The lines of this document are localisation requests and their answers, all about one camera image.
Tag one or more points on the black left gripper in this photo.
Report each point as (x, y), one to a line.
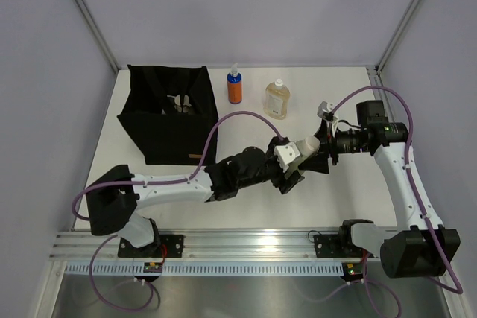
(284, 185)

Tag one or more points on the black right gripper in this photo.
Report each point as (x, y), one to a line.
(317, 163)

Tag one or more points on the green bottle beige cap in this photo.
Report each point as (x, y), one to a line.
(306, 147)

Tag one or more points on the beige pump bottle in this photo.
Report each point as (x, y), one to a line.
(182, 101)

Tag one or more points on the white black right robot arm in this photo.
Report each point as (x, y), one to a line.
(421, 244)

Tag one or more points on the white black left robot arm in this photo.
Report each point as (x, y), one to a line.
(116, 198)

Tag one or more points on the black canvas bag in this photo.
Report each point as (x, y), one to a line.
(175, 139)

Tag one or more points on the clear amber soap bottle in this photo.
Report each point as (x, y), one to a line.
(277, 96)

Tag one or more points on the orange blue spray bottle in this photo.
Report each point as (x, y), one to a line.
(234, 85)

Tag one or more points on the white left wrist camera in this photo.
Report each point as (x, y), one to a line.
(286, 154)

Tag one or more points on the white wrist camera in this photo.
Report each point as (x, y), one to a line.
(326, 112)
(286, 154)

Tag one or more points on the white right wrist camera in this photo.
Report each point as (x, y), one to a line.
(326, 112)

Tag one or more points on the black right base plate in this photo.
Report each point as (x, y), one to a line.
(333, 246)

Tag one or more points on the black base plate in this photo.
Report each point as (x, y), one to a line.
(333, 246)
(171, 245)

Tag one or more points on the white slotted cable duct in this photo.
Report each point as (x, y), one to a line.
(248, 269)

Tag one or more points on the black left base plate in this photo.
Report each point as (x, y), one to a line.
(171, 245)

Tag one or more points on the right aluminium corner post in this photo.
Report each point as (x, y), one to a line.
(405, 20)

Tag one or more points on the aluminium corner post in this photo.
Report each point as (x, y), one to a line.
(405, 20)
(97, 35)

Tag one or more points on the left aluminium corner post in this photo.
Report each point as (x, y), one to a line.
(97, 35)

